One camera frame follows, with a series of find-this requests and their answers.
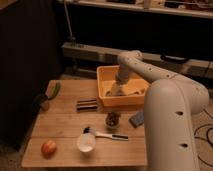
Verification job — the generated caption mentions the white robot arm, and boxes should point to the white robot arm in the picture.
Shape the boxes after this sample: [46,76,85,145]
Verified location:
[115,50,209,171]

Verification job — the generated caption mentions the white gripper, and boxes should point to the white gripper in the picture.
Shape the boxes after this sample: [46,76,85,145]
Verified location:
[111,69,130,96]

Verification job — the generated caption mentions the white paper cup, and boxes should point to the white paper cup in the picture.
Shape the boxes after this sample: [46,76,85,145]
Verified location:
[76,133,96,153]

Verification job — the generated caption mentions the black cable on floor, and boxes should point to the black cable on floor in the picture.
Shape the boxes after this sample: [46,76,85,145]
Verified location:
[194,108,213,169]

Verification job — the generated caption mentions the grey wall shelf rail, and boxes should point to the grey wall shelf rail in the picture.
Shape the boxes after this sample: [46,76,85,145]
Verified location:
[62,42,213,79]

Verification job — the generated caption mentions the yellow plastic bin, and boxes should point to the yellow plastic bin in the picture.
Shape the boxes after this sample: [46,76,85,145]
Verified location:
[97,65,149,107]

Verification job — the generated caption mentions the red yellow apple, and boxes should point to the red yellow apple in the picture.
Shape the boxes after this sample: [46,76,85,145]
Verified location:
[41,140,56,156]

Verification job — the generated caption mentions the small metal cup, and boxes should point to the small metal cup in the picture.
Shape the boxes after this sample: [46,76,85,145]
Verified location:
[39,98,50,111]

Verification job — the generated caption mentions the green cucumber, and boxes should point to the green cucumber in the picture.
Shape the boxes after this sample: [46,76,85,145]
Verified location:
[48,82,61,100]

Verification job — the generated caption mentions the black striped bar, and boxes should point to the black striped bar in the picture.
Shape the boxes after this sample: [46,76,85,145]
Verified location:
[76,99,98,111]

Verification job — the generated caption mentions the glass jar of nuts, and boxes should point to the glass jar of nuts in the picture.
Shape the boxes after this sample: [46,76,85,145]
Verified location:
[105,112,120,129]

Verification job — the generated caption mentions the blue sponge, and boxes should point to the blue sponge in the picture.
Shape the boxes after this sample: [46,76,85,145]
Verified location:
[129,110,144,128]

